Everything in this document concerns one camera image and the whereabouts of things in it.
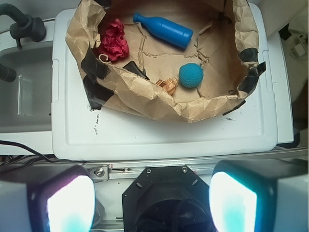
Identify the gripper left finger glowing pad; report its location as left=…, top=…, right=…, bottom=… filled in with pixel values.
left=0, top=165, right=96, bottom=232

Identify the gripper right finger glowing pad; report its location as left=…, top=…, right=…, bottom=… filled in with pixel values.
left=209, top=159, right=309, bottom=232

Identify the red crumpled paper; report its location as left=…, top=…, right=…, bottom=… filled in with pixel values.
left=98, top=18, right=129, bottom=61

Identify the white plastic bin lid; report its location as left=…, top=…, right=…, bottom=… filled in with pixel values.
left=51, top=4, right=278, bottom=161

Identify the grey sink basin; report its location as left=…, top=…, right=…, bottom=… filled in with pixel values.
left=0, top=41, right=53, bottom=133

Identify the teal crocheted ball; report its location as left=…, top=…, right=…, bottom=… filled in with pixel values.
left=179, top=63, right=204, bottom=88

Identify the wooden interlocking puzzle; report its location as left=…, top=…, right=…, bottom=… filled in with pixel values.
left=156, top=77, right=179, bottom=95

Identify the brown crumpled paper bag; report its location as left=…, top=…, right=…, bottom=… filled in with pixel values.
left=66, top=0, right=266, bottom=123

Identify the white power adapter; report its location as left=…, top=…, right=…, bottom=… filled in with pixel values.
left=290, top=34, right=309, bottom=60

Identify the blue plastic bottle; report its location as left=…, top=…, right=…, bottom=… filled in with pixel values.
left=133, top=13, right=193, bottom=49

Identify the black cable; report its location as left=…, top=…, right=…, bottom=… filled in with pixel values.
left=0, top=139, right=85, bottom=167

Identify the black octagonal mount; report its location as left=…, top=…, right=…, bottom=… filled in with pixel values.
left=122, top=166, right=216, bottom=232

